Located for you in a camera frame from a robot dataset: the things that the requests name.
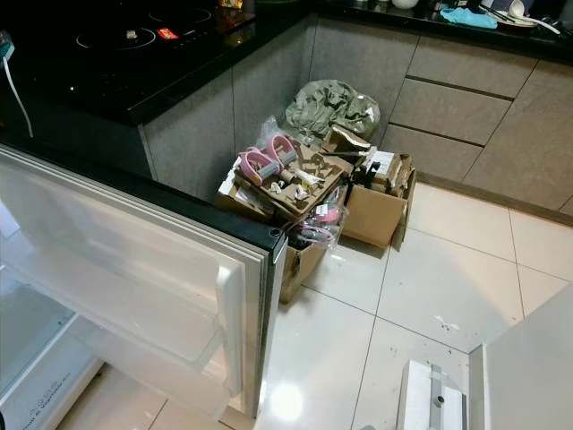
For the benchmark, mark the black induction cooktop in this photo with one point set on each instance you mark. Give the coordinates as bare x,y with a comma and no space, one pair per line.
134,38

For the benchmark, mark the small brown cardboard box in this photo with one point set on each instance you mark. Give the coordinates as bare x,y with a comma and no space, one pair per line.
374,215

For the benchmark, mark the clear fridge door bin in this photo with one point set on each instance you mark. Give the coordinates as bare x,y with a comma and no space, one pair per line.
161,313
170,381

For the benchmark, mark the crumpled green bag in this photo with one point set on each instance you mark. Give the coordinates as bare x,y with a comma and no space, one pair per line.
331,107

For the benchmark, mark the pink and clear plastic bag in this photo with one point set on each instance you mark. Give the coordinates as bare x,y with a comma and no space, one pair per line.
322,224

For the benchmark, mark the white block grey strip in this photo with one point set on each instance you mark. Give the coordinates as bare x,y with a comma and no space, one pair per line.
416,399

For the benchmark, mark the teal cloth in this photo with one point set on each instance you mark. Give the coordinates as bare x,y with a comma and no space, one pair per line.
470,16

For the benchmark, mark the teal plug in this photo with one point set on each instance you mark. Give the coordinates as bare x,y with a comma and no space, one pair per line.
6,45

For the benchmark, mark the large cluttered cardboard box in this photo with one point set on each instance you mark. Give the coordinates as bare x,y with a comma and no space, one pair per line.
300,193

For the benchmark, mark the small black gadget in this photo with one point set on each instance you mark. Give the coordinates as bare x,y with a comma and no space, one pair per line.
367,172

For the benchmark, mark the grey kitchen cabinets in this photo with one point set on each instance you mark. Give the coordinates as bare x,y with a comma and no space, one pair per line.
457,116

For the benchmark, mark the black kitchen countertop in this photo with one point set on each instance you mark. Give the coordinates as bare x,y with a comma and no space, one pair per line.
107,85

